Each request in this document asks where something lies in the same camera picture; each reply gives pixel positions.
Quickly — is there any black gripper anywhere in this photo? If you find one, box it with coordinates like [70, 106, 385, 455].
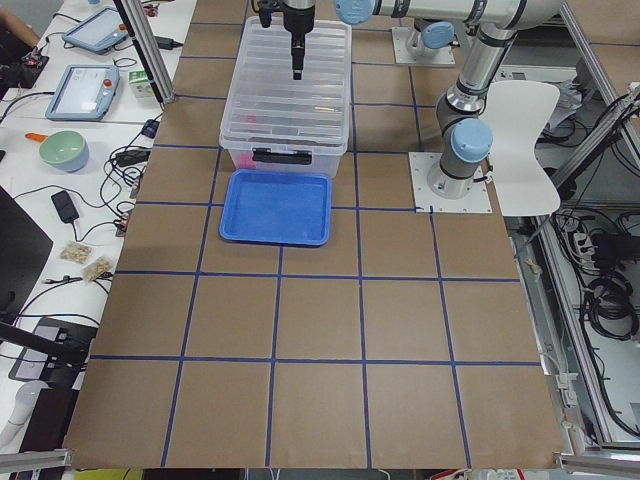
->
[282, 0, 316, 80]

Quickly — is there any clear plastic box lid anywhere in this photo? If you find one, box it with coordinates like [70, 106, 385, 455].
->
[220, 16, 352, 145]

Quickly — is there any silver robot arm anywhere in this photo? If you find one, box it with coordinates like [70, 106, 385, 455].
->
[333, 0, 561, 199]
[406, 18, 455, 57]

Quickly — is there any clear plastic storage box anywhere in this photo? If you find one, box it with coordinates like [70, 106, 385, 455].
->
[219, 134, 347, 178]

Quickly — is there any blue plastic tray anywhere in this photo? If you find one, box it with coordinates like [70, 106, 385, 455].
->
[219, 169, 333, 247]

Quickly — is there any black power adapter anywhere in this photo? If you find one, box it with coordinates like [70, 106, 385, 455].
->
[154, 36, 183, 50]

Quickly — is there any green white carton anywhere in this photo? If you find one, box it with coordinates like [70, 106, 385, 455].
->
[127, 70, 155, 98]

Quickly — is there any far teach pendant tablet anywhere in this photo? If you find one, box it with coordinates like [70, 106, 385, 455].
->
[62, 7, 128, 54]

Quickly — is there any teach pendant tablet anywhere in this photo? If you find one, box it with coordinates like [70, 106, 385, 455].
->
[45, 65, 120, 121]
[62, 7, 128, 54]

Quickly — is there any near teach pendant tablet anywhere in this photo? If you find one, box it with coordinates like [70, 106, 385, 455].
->
[45, 65, 120, 121]

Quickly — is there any white plastic chair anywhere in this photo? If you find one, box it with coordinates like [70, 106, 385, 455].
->
[481, 80, 560, 217]

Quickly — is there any green and blue bowl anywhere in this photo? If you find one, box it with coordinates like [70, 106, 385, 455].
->
[39, 130, 89, 173]

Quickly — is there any black phone on table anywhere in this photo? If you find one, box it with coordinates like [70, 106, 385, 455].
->
[51, 190, 79, 224]

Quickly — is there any snack bag left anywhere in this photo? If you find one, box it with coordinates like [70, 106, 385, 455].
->
[59, 241, 93, 265]

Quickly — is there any snack bag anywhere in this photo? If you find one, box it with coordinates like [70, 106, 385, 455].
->
[59, 241, 93, 265]
[82, 256, 113, 283]

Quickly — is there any snack bag right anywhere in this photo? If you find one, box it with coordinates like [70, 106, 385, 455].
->
[82, 256, 113, 283]

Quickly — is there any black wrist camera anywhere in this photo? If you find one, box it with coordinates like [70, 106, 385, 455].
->
[251, 0, 281, 28]

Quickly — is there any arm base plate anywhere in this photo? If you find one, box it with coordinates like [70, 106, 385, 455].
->
[408, 152, 492, 214]
[391, 21, 455, 68]

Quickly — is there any aluminium frame post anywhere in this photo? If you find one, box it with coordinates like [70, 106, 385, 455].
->
[114, 0, 175, 105]

